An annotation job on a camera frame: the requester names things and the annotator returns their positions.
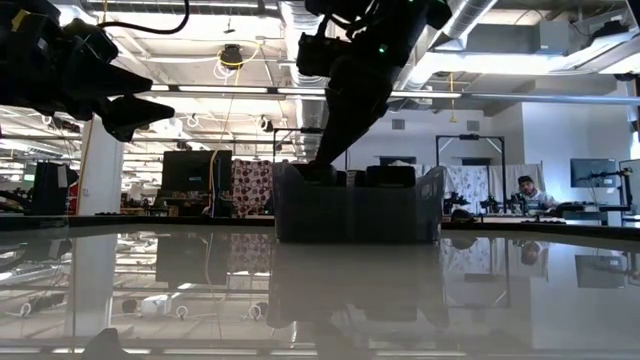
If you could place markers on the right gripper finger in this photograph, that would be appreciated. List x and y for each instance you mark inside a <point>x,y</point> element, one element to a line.
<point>355,115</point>

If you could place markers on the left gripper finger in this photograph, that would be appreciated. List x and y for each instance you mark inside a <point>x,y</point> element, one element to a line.
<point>117,82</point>
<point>135,117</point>

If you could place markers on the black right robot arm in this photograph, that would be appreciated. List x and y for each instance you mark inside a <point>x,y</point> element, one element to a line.
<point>380,12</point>

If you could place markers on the white round column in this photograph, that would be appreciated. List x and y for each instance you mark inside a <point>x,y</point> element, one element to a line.
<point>100,180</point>

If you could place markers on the black computer monitor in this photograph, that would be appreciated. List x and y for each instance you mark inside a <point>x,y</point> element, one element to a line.
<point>195,170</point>

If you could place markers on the grey translucent plastic bin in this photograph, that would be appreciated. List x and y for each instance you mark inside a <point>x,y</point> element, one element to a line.
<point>350,215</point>

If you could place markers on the black cabinet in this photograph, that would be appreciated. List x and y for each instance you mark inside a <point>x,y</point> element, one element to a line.
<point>50,187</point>

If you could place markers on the black ceiling device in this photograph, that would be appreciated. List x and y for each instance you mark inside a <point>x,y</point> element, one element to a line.
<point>231,55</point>

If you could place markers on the red dotted cloth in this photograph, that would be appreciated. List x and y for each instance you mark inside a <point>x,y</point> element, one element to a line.
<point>250,187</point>

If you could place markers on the white hanging cloth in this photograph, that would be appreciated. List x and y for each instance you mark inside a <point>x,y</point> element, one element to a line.
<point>470,182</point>

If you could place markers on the person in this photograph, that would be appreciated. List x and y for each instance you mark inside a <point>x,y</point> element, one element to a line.
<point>532,192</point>

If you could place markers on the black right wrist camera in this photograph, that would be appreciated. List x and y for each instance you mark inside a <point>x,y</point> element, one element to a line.
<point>320,52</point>

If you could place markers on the silver spiral air duct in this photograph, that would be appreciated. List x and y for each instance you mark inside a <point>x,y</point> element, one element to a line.
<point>470,15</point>

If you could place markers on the black aluminium table frame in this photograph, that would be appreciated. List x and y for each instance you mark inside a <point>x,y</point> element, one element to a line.
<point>150,220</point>

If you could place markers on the black stand frame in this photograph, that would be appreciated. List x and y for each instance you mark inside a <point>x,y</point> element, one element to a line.
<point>503,175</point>

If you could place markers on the grey ceiling duct box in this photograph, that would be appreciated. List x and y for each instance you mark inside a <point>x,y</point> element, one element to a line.
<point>552,37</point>

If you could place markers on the dark wall monitor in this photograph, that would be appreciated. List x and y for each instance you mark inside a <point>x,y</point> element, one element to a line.
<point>592,172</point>

